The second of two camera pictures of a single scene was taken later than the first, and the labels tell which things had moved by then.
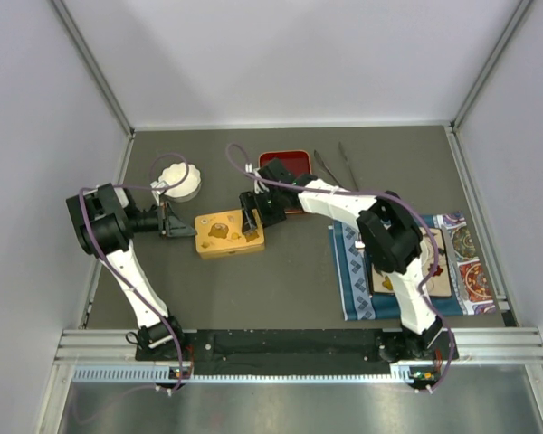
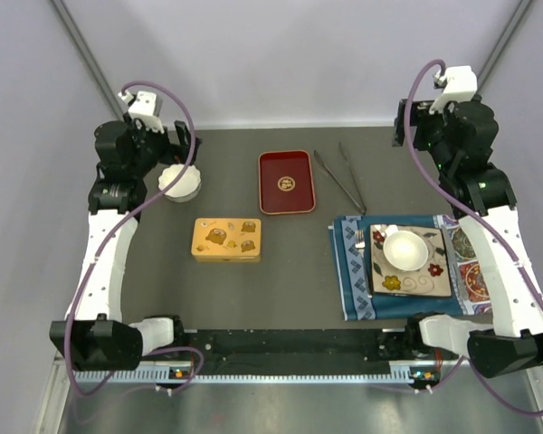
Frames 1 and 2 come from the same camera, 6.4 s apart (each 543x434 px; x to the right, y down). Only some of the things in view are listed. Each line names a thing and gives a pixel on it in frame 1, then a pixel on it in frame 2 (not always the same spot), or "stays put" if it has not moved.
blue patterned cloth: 353,280 stays put
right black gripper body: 271,207 → 429,130
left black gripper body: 162,224 → 153,147
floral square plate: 439,284 stays put
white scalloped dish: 185,191 stays put
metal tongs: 344,155 stays put
